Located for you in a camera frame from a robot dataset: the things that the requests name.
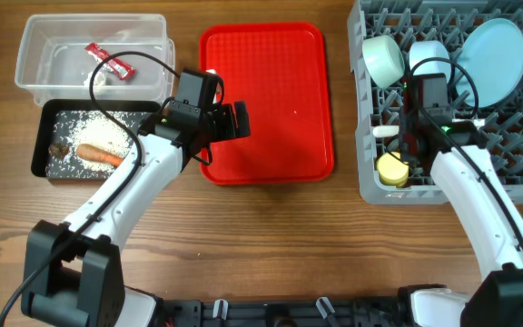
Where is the grey dishwasher rack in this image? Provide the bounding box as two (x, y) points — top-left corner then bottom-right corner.
(347, 1), (523, 204)

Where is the black waste tray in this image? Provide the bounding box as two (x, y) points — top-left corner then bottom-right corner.
(31, 99), (163, 182)

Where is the white plastic spoon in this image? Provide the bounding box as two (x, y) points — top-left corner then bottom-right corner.
(372, 119), (485, 138)

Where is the mint green bowl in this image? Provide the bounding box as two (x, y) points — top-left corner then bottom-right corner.
(362, 35), (405, 89)

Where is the white rice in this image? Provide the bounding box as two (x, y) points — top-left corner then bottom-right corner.
(45, 110), (133, 180)

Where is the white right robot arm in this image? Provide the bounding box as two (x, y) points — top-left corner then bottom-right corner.
(399, 74), (523, 326)

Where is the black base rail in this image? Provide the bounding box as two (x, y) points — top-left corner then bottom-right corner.
(152, 295), (479, 327)

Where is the crumpled white tissue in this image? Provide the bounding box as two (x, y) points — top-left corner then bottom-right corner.
(84, 71), (107, 93)

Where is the yellow plastic cup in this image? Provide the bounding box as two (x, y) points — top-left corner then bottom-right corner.
(375, 152), (410, 187)

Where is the large light blue plate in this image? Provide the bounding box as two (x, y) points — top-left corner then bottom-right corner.
(457, 18), (523, 108)

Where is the orange carrot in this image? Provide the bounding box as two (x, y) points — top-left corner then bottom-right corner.
(76, 144), (123, 167)

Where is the red sauce packet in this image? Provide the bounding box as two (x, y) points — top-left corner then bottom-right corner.
(84, 43), (136, 81)

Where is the light blue bowl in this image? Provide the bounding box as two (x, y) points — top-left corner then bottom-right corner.
(409, 41), (451, 82)

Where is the clear plastic bin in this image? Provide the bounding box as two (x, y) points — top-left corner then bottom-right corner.
(15, 14), (176, 106)

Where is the red plastic tray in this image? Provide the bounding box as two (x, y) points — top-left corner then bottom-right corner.
(200, 22), (334, 185)

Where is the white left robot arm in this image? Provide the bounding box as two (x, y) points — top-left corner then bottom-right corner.
(15, 69), (250, 326)

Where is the brown food scrap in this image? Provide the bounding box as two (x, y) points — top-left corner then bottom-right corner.
(48, 143), (70, 160)

